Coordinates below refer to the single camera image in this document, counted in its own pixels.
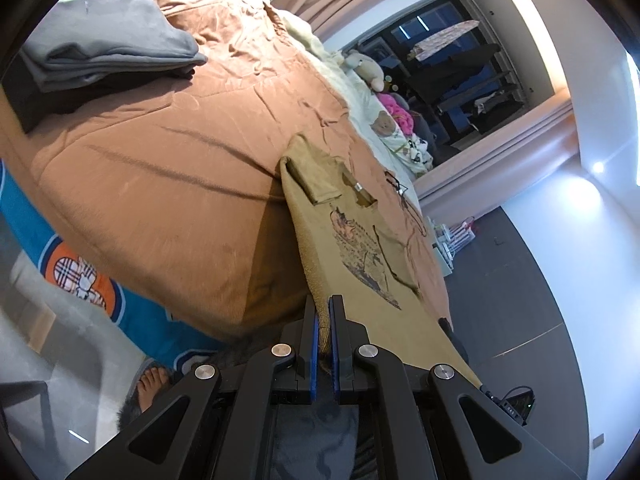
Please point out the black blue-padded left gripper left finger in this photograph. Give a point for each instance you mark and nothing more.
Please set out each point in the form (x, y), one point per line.
(215, 423)

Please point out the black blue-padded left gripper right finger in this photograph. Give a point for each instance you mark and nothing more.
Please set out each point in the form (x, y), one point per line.
(431, 424)

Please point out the tan brown t-shirt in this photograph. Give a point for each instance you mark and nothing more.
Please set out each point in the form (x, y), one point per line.
(361, 241)

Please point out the person's bare foot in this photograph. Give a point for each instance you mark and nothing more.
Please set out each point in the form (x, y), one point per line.
(151, 383)

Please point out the blue patterned bed sheet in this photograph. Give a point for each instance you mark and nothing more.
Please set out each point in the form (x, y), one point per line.
(145, 323)

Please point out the black garment at bed edge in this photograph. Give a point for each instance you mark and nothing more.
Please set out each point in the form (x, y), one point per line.
(445, 325)

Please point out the white bedside cabinet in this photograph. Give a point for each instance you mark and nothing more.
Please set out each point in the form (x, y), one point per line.
(448, 241)

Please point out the orange-brown bed blanket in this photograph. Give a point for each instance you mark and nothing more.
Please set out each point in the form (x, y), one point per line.
(173, 188)

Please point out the right pink curtain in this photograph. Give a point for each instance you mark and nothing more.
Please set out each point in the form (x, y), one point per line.
(502, 165)

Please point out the cream bear print quilt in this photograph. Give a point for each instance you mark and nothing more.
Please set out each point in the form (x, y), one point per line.
(366, 113)

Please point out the pink plush toy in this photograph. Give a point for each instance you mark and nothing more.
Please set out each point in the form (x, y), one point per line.
(402, 117)

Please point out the black folded garment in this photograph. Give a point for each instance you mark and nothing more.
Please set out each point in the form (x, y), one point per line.
(31, 105)

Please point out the cream plush toy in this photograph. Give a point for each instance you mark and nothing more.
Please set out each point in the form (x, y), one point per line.
(367, 69)

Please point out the hanging floral garment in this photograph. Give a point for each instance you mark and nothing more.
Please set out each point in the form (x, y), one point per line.
(440, 40)

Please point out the grey folded garment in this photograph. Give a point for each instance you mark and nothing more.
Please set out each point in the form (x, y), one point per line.
(80, 42)

